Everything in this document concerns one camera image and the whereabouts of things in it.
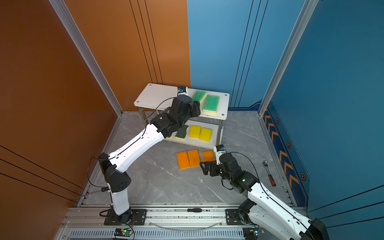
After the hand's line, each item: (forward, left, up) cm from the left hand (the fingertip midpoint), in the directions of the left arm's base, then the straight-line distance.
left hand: (196, 102), depth 74 cm
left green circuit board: (-50, +34, -39) cm, 72 cm away
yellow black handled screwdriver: (-32, +50, -36) cm, 69 cm away
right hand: (-21, -6, -24) cm, 32 cm away
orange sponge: (-14, +8, -35) cm, 39 cm away
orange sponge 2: (-11, +1, -37) cm, 39 cm away
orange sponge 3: (-10, -8, -36) cm, 38 cm away
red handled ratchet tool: (-15, -43, -36) cm, 58 cm away
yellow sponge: (+2, -6, -29) cm, 30 cm away
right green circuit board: (-50, -27, -38) cm, 68 cm away
